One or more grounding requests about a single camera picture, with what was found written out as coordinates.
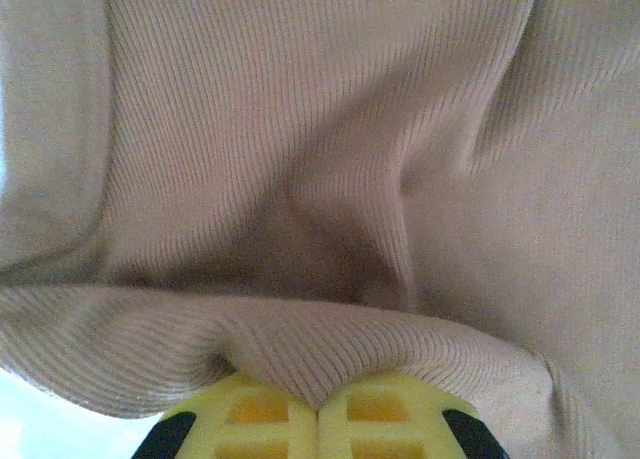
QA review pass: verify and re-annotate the brown tank top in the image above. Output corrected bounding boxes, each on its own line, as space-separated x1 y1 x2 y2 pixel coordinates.
0 0 640 459

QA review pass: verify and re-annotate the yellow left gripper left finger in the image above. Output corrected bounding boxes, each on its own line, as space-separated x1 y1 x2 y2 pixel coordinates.
132 371 321 459

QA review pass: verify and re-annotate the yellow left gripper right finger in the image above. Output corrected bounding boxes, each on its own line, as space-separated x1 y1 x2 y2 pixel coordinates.
317 371 509 459

